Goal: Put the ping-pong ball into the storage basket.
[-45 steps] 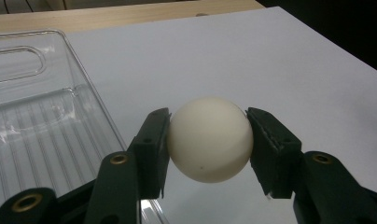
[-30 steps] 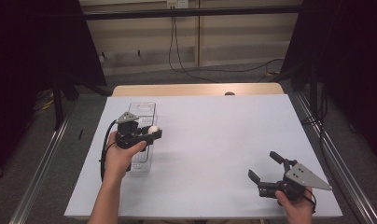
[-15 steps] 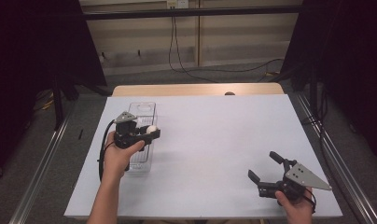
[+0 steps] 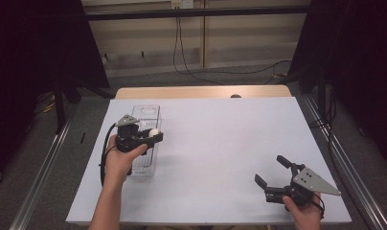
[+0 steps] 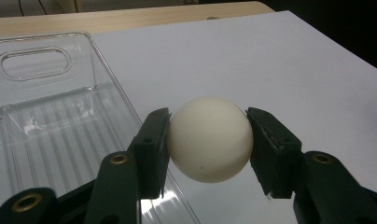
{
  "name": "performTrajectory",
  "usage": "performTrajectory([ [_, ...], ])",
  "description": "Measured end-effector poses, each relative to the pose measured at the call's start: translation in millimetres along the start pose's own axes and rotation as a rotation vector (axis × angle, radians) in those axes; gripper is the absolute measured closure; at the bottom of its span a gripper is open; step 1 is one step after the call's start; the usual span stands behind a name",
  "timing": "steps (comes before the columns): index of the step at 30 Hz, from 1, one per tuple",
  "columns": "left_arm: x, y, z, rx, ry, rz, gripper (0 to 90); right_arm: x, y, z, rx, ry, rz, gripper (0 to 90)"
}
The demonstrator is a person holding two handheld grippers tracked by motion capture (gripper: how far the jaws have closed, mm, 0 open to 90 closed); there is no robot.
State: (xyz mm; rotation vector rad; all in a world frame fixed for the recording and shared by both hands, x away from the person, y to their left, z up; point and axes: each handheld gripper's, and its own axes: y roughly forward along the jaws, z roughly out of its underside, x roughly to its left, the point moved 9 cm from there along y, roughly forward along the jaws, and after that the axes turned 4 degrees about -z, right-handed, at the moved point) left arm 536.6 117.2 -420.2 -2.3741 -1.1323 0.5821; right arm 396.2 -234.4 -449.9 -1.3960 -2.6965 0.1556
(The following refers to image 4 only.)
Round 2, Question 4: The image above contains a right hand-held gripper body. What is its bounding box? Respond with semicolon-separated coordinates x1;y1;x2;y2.
264;163;342;207

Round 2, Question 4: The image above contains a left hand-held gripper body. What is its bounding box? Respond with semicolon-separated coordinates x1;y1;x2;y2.
114;114;149;153

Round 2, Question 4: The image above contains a clear plastic egg tray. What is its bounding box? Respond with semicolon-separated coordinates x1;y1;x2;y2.
128;103;163;179

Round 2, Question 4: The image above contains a person's left hand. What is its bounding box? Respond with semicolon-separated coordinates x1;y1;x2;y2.
103;135;148;186

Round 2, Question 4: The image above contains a person's right hand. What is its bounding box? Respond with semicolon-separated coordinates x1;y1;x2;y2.
282;192;324;230

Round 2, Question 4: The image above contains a wooden table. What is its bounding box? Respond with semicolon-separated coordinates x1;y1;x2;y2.
114;84;292;100

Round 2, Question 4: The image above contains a white table board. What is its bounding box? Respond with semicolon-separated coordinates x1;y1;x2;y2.
65;97;353;224

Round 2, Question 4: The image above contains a black curtain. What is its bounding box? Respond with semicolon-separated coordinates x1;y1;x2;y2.
0;0;110;185
288;0;387;171

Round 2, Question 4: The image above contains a black horizontal bar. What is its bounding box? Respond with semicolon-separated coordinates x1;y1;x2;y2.
84;5;310;22

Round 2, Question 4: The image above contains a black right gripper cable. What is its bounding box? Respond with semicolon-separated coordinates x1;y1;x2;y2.
310;193;326;219

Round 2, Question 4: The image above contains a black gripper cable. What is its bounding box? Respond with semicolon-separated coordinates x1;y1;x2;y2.
310;193;326;219
100;123;118;188

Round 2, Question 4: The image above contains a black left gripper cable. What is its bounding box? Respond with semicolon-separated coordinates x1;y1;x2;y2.
100;123;118;188

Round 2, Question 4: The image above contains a metal floor rail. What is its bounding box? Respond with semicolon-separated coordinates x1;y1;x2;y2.
303;95;387;230
9;104;78;230

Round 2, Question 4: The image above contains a black cable along rail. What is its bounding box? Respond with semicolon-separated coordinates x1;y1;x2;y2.
309;89;343;180

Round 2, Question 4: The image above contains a black hanging wall cable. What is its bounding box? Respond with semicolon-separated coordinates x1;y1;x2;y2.
172;17;224;86

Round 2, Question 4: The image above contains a yellow cable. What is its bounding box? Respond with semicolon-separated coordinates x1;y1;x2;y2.
41;101;56;114

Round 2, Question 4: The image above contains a black floor cable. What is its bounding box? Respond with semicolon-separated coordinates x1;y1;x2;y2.
181;59;291;77

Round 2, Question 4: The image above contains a white wall socket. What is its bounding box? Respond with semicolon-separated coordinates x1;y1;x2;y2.
171;0;194;10

